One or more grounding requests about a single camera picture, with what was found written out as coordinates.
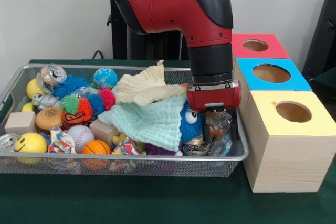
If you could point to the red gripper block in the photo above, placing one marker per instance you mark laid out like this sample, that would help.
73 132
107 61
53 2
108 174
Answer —
214 96

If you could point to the clear packet of orange snacks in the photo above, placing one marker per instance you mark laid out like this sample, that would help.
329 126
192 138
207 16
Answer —
219 125

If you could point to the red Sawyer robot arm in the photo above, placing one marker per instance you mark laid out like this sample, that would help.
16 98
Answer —
168 6

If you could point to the wooden box with three holes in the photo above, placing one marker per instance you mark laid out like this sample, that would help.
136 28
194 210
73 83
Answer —
288 155

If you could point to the blue furry monster toy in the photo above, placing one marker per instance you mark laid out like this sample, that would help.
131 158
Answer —
189 129

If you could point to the mint waffle cloth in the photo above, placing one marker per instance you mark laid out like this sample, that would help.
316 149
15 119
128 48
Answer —
157 121

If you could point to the cream waffle cloth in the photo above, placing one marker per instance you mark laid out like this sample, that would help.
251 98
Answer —
147 87

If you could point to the dark green side table cloth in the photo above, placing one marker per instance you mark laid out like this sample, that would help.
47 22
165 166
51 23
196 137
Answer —
324 87

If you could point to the small orange basketball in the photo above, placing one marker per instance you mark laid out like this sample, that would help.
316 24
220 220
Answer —
95 147

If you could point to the blue green globe ball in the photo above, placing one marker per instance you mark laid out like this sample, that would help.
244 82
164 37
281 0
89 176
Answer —
105 77

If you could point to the small white baseball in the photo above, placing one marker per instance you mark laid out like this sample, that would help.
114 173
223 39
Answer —
80 136

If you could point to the blue spiky rubber ball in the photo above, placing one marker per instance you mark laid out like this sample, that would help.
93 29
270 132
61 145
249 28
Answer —
71 85

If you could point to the toy hamburger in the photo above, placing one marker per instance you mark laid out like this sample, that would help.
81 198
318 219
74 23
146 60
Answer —
48 117

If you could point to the yellow smiley ball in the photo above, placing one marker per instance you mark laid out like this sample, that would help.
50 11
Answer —
30 142

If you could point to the plain wooden cube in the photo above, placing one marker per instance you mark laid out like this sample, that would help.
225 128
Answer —
19 123

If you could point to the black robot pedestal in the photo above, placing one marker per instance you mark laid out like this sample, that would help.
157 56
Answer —
120 37

